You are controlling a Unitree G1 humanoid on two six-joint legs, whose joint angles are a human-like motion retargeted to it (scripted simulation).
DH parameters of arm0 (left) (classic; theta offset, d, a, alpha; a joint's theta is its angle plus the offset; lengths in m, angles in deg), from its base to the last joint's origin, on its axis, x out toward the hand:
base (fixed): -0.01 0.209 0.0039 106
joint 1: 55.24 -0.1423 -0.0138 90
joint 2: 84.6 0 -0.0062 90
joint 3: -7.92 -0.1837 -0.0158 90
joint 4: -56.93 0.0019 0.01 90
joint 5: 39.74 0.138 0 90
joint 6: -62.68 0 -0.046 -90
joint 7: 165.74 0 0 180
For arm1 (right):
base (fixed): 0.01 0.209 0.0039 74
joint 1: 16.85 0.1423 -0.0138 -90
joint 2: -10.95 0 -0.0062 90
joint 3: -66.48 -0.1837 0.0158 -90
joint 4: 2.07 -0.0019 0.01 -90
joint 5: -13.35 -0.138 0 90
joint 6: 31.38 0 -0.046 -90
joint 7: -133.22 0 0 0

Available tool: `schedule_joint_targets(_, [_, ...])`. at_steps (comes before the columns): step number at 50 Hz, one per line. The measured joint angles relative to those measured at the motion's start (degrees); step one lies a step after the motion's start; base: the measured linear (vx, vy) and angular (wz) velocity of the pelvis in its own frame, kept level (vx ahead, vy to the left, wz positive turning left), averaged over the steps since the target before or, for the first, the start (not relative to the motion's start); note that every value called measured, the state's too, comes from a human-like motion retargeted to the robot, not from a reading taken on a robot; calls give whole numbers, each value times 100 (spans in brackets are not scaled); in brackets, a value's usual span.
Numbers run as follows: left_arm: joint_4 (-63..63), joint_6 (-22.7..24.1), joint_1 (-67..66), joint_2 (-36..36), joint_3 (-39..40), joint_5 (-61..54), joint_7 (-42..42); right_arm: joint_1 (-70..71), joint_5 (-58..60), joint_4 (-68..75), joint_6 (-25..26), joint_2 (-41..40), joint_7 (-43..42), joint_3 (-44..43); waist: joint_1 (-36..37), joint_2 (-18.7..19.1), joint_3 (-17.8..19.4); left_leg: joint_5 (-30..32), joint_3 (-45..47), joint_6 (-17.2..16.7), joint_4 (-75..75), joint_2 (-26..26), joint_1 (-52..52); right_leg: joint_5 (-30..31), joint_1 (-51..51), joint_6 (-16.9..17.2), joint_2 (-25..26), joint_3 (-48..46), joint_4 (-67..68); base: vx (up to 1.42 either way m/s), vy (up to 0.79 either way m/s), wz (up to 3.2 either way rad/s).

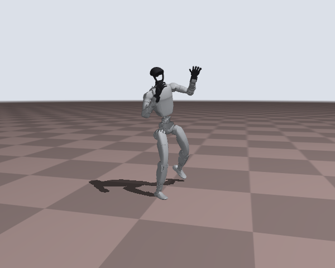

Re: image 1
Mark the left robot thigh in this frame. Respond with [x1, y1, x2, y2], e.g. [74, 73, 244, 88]
[171, 125, 189, 159]

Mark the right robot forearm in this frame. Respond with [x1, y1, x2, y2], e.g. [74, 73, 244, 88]
[141, 97, 160, 116]

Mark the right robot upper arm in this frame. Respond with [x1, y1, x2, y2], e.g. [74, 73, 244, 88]
[142, 90, 153, 118]

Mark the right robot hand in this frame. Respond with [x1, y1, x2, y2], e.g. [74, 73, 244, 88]
[154, 82, 167, 103]

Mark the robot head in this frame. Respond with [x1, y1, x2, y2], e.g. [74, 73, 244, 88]
[150, 67, 164, 88]

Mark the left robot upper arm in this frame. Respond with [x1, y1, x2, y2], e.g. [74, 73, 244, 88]
[169, 83, 194, 95]

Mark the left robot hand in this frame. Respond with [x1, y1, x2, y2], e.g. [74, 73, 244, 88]
[189, 66, 201, 82]

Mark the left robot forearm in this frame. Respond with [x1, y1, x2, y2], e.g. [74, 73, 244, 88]
[189, 79, 196, 91]

